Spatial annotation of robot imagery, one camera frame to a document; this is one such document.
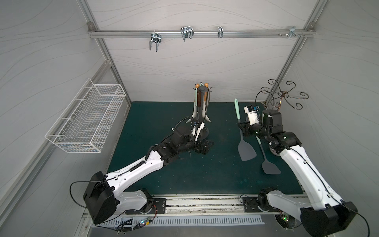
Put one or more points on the aluminium rail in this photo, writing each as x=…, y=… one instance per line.
x=182, y=204
x=212, y=33

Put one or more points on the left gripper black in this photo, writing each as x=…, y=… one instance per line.
x=204, y=146

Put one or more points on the white spoon right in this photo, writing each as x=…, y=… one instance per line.
x=205, y=111

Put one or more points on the white spoon left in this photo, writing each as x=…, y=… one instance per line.
x=194, y=114

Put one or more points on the copper mug tree stand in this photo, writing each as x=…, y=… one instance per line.
x=277, y=97

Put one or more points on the steel turner wood handle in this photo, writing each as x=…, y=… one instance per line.
x=199, y=95

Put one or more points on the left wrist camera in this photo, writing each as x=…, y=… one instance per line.
x=199, y=126

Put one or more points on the grey utensil rack stand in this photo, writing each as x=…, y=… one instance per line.
x=206, y=89

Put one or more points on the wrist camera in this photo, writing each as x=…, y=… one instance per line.
x=252, y=114
x=199, y=126

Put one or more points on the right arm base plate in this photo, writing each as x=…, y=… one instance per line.
x=254, y=204

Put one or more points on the aluminium top rail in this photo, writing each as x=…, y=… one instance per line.
x=212, y=33

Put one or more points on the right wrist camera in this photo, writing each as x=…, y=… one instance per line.
x=252, y=114

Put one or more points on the white spoon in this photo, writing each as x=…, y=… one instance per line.
x=194, y=114
x=205, y=111

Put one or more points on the white wire basket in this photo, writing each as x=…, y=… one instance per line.
x=85, y=124

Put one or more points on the metal hook right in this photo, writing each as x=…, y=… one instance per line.
x=292, y=33

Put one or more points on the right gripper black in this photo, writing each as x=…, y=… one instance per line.
x=245, y=128

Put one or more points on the green mat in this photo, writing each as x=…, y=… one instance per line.
x=220, y=171

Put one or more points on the aluminium front rail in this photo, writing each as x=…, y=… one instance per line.
x=182, y=204

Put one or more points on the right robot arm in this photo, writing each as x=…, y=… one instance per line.
x=323, y=212

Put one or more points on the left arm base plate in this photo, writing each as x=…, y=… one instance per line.
x=157, y=206

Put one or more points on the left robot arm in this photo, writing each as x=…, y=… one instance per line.
x=105, y=193

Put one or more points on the white vent strip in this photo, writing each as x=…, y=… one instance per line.
x=178, y=221

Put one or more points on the metal hook left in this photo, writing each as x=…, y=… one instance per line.
x=155, y=40

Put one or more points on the metal hook small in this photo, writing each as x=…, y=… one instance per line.
x=220, y=32

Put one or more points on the metal hook middle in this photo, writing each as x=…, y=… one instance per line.
x=187, y=32

